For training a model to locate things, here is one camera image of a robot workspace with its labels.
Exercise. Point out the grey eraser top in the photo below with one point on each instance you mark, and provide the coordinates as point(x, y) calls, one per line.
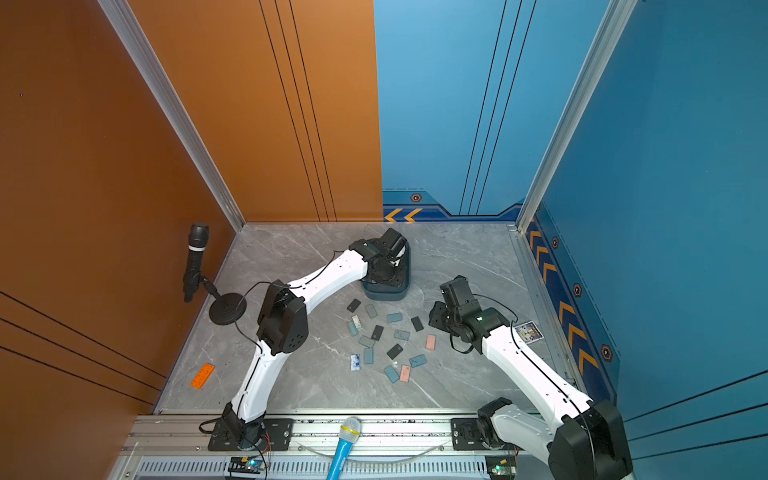
point(371, 311)

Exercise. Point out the teal grey eraser centre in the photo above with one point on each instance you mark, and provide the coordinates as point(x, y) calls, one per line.
point(402, 334)

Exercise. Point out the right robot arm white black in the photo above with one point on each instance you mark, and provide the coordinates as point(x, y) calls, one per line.
point(576, 436)

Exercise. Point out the dark teal storage box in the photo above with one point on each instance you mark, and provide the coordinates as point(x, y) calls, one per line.
point(393, 289)

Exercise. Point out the black eraser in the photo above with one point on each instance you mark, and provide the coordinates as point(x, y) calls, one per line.
point(377, 333)
point(417, 324)
point(394, 351)
point(354, 305)

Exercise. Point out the grey eraser middle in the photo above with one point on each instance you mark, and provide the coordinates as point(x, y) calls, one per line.
point(366, 341)

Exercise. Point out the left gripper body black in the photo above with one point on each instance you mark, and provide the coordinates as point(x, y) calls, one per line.
point(388, 274)

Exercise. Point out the light blue eraser bottom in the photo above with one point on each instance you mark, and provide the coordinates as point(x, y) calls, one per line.
point(392, 374)

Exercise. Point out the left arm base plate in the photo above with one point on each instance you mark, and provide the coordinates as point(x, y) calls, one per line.
point(269, 434)

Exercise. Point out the left green circuit board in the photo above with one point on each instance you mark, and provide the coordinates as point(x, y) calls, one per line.
point(246, 467)

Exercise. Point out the colourful printed card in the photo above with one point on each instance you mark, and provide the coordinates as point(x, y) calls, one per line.
point(529, 332)

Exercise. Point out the green circuit board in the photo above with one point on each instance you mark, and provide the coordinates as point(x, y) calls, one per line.
point(501, 468)
point(246, 467)

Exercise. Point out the right green circuit board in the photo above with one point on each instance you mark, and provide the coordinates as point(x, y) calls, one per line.
point(501, 468)

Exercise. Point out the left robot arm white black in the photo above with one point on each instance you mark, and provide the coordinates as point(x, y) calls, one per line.
point(283, 328)

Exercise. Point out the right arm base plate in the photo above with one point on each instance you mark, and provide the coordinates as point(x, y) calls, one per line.
point(469, 434)

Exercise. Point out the blue handheld microphone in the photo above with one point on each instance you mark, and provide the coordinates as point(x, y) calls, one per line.
point(350, 432)

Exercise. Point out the black microphone on stand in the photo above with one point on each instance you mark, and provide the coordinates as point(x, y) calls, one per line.
point(226, 309)

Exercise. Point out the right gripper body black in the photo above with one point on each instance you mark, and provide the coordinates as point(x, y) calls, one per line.
point(442, 318)

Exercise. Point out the orange plastic tag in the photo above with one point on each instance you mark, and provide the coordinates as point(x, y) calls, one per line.
point(202, 376)

